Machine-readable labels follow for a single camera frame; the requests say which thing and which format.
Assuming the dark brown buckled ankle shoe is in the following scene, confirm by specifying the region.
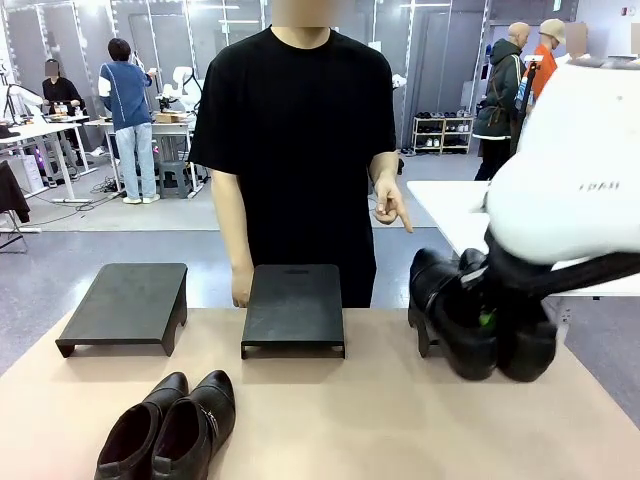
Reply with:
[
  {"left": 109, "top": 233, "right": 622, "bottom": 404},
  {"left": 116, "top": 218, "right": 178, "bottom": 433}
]
[{"left": 151, "top": 369, "right": 237, "bottom": 480}]

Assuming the dark jacket on chair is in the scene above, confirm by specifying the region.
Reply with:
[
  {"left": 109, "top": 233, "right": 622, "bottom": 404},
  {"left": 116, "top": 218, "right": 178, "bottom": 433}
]
[{"left": 0, "top": 159, "right": 32, "bottom": 254}]

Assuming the mannequin in green jacket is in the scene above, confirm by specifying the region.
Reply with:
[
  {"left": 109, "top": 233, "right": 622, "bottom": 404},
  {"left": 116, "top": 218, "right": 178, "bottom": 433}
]
[{"left": 471, "top": 21, "right": 532, "bottom": 182}]

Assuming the grey plastic stool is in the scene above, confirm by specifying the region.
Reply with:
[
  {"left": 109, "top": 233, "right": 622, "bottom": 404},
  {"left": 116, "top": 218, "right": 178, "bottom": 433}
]
[{"left": 158, "top": 160, "right": 194, "bottom": 200}]

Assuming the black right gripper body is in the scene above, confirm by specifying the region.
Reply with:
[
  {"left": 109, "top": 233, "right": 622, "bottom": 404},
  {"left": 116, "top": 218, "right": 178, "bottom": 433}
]
[{"left": 483, "top": 230, "right": 557, "bottom": 304}]

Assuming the person in black t-shirt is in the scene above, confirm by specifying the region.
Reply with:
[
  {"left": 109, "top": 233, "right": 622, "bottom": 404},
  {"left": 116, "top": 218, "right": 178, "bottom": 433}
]
[{"left": 188, "top": 24, "right": 401, "bottom": 309}]

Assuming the wooden shoe rack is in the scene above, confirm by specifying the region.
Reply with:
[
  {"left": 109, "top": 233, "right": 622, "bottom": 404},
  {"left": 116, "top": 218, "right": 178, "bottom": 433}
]
[{"left": 411, "top": 115, "right": 475, "bottom": 156}]

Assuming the seated person in black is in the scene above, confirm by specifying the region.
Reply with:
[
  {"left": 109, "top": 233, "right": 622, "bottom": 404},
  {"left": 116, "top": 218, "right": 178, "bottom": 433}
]
[{"left": 41, "top": 58, "right": 87, "bottom": 117}]

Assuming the black leather dress shoe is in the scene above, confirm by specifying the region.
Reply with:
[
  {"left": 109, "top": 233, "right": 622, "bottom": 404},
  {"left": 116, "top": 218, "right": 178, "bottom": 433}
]
[
  {"left": 458, "top": 248, "right": 559, "bottom": 384},
  {"left": 408, "top": 247, "right": 500, "bottom": 382}
]

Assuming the person's right forearm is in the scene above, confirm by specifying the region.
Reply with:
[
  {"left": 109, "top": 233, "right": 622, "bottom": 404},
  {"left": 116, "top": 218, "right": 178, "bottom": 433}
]
[{"left": 210, "top": 167, "right": 255, "bottom": 275}]

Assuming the white desk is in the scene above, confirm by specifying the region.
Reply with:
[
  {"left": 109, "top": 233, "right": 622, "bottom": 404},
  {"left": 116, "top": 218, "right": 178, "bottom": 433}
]
[{"left": 0, "top": 118, "right": 99, "bottom": 204}]

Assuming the person's left forearm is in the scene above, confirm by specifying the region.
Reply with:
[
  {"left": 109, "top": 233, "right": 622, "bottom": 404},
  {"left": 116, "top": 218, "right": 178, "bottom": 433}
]
[{"left": 368, "top": 150, "right": 399, "bottom": 185}]

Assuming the white side table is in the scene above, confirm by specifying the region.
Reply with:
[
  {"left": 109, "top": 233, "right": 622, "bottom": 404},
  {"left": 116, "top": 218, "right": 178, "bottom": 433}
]
[{"left": 406, "top": 179, "right": 640, "bottom": 297}]

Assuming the black shoe stand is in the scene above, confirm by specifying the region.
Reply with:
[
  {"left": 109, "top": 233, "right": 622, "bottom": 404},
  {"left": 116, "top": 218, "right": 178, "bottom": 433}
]
[
  {"left": 240, "top": 264, "right": 347, "bottom": 360},
  {"left": 54, "top": 262, "right": 189, "bottom": 359}
]

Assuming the person in blue sweater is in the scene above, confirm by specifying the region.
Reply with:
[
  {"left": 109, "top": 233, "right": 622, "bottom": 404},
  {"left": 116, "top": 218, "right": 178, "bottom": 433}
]
[{"left": 98, "top": 37, "right": 162, "bottom": 205}]

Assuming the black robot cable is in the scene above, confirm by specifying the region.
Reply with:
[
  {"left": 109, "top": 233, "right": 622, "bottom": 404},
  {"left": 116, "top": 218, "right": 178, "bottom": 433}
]
[{"left": 542, "top": 253, "right": 640, "bottom": 302}]

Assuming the person's right hand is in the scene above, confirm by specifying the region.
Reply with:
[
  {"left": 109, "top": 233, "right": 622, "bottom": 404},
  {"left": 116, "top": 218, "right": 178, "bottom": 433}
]
[{"left": 230, "top": 267, "right": 256, "bottom": 309}]

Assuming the person's left hand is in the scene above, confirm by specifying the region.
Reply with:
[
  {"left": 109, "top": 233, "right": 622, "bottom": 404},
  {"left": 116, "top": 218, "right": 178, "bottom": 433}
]
[{"left": 372, "top": 177, "right": 416, "bottom": 235}]

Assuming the black camera tripod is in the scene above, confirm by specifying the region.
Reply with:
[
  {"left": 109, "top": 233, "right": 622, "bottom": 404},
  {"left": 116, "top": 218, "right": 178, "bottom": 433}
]
[{"left": 513, "top": 55, "right": 545, "bottom": 122}]

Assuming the mannequin in orange top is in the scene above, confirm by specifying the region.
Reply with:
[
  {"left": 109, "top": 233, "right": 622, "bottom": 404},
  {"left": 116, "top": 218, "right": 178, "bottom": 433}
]
[{"left": 528, "top": 18, "right": 567, "bottom": 104}]

